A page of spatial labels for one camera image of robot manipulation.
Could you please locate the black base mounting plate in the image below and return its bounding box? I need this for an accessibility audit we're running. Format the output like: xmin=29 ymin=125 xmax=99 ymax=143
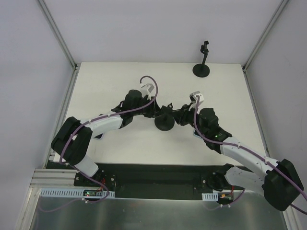
xmin=73 ymin=163 xmax=250 ymax=199

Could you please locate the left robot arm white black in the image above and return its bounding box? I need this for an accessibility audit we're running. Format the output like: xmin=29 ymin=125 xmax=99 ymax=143
xmin=51 ymin=90 xmax=161 ymax=186

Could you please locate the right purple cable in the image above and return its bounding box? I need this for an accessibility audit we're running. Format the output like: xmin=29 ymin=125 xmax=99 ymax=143
xmin=193 ymin=94 xmax=307 ymax=215

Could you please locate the right white cable duct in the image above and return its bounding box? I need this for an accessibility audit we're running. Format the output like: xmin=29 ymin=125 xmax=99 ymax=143
xmin=201 ymin=192 xmax=219 ymax=202

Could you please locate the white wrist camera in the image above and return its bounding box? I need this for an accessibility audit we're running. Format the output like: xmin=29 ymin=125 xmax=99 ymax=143
xmin=189 ymin=91 xmax=204 ymax=104
xmin=140 ymin=83 xmax=155 ymax=100

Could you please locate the aluminium frame post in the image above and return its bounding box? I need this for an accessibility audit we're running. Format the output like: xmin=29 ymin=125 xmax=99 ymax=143
xmin=36 ymin=0 xmax=77 ymax=69
xmin=242 ymin=0 xmax=291 ymax=72

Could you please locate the left aluminium table rail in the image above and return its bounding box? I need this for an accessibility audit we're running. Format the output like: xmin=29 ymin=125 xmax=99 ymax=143
xmin=16 ymin=63 xmax=81 ymax=230

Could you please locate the left aluminium frame post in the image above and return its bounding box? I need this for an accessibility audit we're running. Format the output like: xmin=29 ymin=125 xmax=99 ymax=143
xmin=36 ymin=0 xmax=77 ymax=69

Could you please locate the phone with blue case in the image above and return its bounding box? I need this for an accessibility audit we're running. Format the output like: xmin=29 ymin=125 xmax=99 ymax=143
xmin=193 ymin=130 xmax=203 ymax=140

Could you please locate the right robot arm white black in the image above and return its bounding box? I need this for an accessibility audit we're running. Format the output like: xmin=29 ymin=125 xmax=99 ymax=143
xmin=172 ymin=105 xmax=307 ymax=211

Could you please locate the black phone stand at back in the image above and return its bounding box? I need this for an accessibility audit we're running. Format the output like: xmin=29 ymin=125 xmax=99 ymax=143
xmin=192 ymin=41 xmax=210 ymax=78

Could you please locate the right aluminium frame post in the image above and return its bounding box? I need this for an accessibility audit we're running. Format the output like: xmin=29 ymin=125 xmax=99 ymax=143
xmin=242 ymin=0 xmax=291 ymax=72

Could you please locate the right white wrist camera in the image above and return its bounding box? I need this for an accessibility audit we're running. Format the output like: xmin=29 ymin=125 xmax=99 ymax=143
xmin=189 ymin=91 xmax=204 ymax=104

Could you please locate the right aluminium table rail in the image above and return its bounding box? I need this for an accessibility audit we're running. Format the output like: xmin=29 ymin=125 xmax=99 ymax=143
xmin=243 ymin=68 xmax=298 ymax=230

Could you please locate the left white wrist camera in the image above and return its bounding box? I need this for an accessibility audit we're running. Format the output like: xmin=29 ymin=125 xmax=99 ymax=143
xmin=140 ymin=83 xmax=155 ymax=100

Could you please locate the phone with purple case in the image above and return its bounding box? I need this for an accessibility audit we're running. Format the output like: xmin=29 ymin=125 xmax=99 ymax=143
xmin=93 ymin=134 xmax=104 ymax=140

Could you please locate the white cable duct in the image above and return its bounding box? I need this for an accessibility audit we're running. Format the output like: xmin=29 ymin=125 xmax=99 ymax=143
xmin=201 ymin=192 xmax=219 ymax=202
xmin=40 ymin=188 xmax=115 ymax=199

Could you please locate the purple cable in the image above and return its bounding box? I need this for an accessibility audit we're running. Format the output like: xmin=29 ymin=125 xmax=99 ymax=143
xmin=193 ymin=94 xmax=307 ymax=215
xmin=38 ymin=75 xmax=159 ymax=212

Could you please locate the black phone stand round base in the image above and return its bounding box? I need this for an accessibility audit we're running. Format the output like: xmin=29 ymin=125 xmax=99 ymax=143
xmin=154 ymin=103 xmax=175 ymax=131

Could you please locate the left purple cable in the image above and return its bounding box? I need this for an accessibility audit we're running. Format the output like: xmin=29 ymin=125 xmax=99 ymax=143
xmin=38 ymin=75 xmax=159 ymax=212

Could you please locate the aluminium table rail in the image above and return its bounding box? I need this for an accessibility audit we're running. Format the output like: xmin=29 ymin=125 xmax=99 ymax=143
xmin=243 ymin=68 xmax=298 ymax=230
xmin=16 ymin=63 xmax=81 ymax=230

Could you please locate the left white cable duct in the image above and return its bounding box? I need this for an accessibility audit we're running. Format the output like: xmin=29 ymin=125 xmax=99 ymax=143
xmin=40 ymin=188 xmax=115 ymax=199

